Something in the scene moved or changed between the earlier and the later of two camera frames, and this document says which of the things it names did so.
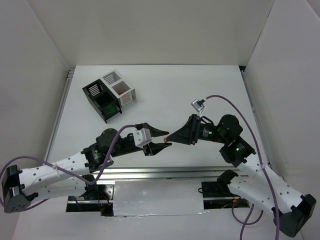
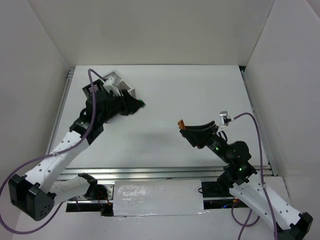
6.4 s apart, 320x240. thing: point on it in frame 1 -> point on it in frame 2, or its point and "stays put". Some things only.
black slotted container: [101, 97] stays put
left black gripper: [147, 149] -> [124, 104]
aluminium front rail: [161, 173] stays put
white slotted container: [124, 91] stays put
